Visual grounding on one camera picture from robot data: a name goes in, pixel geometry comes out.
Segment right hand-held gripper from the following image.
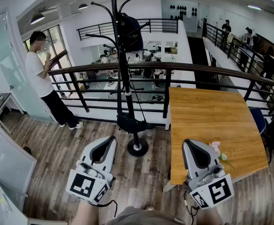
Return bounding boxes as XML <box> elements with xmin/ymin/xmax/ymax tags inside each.
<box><xmin>182</xmin><ymin>139</ymin><xmax>235</xmax><ymax>210</ymax></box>

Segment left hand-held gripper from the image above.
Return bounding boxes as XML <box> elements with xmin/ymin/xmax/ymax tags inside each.
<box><xmin>66</xmin><ymin>136</ymin><xmax>118</xmax><ymax>206</ymax></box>

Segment black strap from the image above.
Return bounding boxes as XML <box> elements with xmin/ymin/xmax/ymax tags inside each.
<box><xmin>116</xmin><ymin>112</ymin><xmax>156</xmax><ymax>134</ymax></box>

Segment black coat rack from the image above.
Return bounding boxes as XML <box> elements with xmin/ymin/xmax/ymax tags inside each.
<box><xmin>85</xmin><ymin>0</ymin><xmax>151</xmax><ymax>158</ymax></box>

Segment person's left forearm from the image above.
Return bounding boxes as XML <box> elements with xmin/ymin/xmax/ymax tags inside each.
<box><xmin>70</xmin><ymin>199</ymin><xmax>100</xmax><ymax>225</ymax></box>

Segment person's right forearm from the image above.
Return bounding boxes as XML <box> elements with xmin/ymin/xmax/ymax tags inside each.
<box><xmin>195</xmin><ymin>206</ymin><xmax>224</xmax><ymax>225</ymax></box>

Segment pink and white flowers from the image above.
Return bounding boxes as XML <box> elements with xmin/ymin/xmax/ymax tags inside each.
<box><xmin>208</xmin><ymin>141</ymin><xmax>235</xmax><ymax>170</ymax></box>

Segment wooden table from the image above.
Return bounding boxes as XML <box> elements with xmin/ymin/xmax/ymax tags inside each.
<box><xmin>168</xmin><ymin>87</ymin><xmax>269</xmax><ymax>186</ymax></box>

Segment blue chair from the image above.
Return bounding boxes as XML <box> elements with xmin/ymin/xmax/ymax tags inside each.
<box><xmin>248</xmin><ymin>106</ymin><xmax>268</xmax><ymax>135</ymax></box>

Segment person's grey shirt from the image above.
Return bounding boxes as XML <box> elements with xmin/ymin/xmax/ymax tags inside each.
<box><xmin>106</xmin><ymin>206</ymin><xmax>186</xmax><ymax>225</ymax></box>

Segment wood-topped black metal railing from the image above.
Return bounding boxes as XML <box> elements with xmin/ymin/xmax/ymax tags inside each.
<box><xmin>47</xmin><ymin>61</ymin><xmax>274</xmax><ymax>126</ymax></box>

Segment frosted glass partition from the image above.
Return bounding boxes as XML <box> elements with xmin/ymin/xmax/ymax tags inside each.
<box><xmin>0</xmin><ymin>112</ymin><xmax>38</xmax><ymax>196</ymax></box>

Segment dark staircase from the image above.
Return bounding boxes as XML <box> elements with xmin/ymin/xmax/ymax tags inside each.
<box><xmin>187</xmin><ymin>36</ymin><xmax>220</xmax><ymax>90</ymax></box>

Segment small grey desk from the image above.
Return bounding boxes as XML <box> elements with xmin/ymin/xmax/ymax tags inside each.
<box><xmin>0</xmin><ymin>92</ymin><xmax>25</xmax><ymax>135</ymax></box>

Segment black metal walkway railing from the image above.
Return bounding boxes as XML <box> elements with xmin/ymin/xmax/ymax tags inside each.
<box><xmin>202</xmin><ymin>22</ymin><xmax>274</xmax><ymax>87</ymax></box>

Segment dark framed window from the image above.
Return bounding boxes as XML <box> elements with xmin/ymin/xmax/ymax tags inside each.
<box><xmin>23</xmin><ymin>24</ymin><xmax>72</xmax><ymax>79</ymax></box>

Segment dark navy bag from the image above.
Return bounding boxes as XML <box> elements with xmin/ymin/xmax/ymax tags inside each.
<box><xmin>117</xmin><ymin>12</ymin><xmax>144</xmax><ymax>53</ymax></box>

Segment black metal mezzanine railing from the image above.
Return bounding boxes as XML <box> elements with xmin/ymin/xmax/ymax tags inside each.
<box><xmin>76</xmin><ymin>18</ymin><xmax>179</xmax><ymax>41</ymax></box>

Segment frosted glass door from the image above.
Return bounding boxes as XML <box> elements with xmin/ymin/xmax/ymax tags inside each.
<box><xmin>0</xmin><ymin>8</ymin><xmax>56</xmax><ymax>123</ymax></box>

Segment silver action camera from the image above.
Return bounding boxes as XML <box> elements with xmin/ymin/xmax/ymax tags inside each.
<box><xmin>199</xmin><ymin>165</ymin><xmax>225</xmax><ymax>185</ymax></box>
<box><xmin>77</xmin><ymin>162</ymin><xmax>104</xmax><ymax>179</ymax></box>

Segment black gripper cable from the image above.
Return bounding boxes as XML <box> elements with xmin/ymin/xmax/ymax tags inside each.
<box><xmin>183</xmin><ymin>191</ymin><xmax>200</xmax><ymax>225</ymax></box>
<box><xmin>96</xmin><ymin>199</ymin><xmax>118</xmax><ymax>218</ymax></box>

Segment group of black wall items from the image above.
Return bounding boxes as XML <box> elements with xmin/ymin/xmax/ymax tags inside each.
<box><xmin>169</xmin><ymin>5</ymin><xmax>198</xmax><ymax>17</ymax></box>

